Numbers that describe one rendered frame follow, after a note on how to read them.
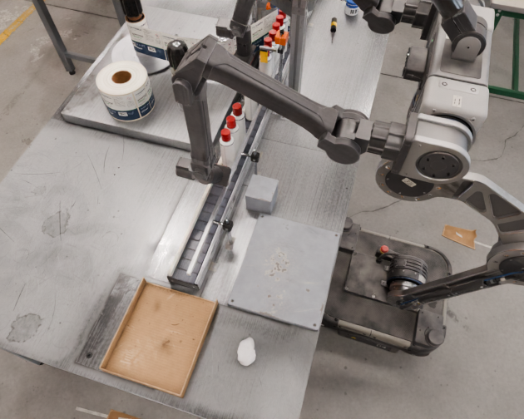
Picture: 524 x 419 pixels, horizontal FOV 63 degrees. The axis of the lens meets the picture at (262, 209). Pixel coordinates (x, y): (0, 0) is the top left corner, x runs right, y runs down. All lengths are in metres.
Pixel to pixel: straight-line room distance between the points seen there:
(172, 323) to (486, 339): 1.64
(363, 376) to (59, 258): 1.47
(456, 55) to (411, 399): 1.63
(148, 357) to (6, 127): 2.39
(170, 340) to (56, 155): 0.92
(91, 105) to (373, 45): 1.35
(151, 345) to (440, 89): 1.07
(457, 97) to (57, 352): 1.31
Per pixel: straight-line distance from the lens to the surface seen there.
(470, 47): 1.09
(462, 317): 2.49
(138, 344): 1.43
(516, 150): 3.26
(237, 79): 0.93
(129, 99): 1.79
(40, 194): 1.83
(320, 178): 1.67
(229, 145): 1.49
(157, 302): 1.46
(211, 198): 1.56
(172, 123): 1.82
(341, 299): 2.08
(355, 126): 0.98
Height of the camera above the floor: 2.16
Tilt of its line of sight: 58 degrees down
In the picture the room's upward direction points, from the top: 1 degrees counter-clockwise
